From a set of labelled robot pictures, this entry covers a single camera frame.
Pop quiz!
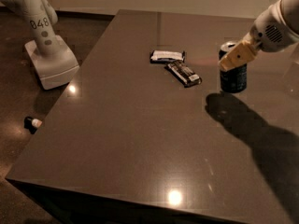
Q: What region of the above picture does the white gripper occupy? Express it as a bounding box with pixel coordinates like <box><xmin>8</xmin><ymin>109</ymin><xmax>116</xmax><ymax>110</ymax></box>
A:
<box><xmin>219</xmin><ymin>0</ymin><xmax>299</xmax><ymax>72</ymax></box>

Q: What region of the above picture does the blue pepsi can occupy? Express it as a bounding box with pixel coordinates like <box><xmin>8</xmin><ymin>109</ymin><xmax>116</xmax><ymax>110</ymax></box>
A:
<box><xmin>219</xmin><ymin>41</ymin><xmax>247</xmax><ymax>93</ymax></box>

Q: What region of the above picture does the white robot base numbered 048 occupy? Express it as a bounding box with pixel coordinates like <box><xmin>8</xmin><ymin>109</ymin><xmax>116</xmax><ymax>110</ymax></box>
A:
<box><xmin>0</xmin><ymin>0</ymin><xmax>79</xmax><ymax>90</ymax></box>

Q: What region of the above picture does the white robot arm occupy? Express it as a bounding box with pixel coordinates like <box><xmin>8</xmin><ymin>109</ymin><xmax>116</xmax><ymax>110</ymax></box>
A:
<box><xmin>219</xmin><ymin>0</ymin><xmax>299</xmax><ymax>72</ymax></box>

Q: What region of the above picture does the black snack bar wrapper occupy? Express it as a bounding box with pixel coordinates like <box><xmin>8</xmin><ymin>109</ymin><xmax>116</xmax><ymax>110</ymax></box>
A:
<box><xmin>165</xmin><ymin>60</ymin><xmax>202</xmax><ymax>88</ymax></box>

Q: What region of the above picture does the white snack bar wrapper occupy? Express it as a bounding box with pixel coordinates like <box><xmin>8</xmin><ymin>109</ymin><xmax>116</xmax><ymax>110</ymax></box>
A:
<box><xmin>149</xmin><ymin>50</ymin><xmax>185</xmax><ymax>63</ymax></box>

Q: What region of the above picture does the small black white floor object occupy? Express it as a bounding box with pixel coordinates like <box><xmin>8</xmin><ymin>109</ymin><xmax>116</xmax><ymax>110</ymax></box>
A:
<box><xmin>24</xmin><ymin>117</ymin><xmax>42</xmax><ymax>134</ymax></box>

